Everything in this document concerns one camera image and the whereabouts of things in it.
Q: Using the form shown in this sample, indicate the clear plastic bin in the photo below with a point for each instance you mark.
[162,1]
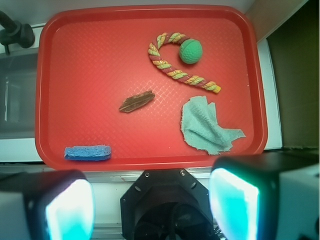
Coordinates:
[18,73]

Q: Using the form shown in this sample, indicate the green rubber ball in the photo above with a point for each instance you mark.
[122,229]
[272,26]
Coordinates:
[190,51]

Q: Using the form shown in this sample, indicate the red plastic tray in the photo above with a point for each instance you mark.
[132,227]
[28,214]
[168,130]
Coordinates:
[91,60]

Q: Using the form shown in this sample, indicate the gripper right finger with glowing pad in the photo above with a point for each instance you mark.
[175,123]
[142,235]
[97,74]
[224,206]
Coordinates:
[270,196]

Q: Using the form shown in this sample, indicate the brown wood chip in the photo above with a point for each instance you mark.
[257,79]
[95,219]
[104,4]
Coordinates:
[137,101]

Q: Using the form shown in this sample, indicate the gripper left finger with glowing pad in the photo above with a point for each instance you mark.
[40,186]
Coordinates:
[53,205]

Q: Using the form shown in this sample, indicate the teal cloth rag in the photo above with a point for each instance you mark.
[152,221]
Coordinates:
[201,130]

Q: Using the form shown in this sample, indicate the multicolour twisted rope toy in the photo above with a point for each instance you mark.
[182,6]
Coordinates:
[175,73]

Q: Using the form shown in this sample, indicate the blue sponge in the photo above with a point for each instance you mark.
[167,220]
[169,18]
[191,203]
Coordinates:
[88,153]

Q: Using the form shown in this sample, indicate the black octagonal mount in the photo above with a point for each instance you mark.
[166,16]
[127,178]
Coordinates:
[167,205]

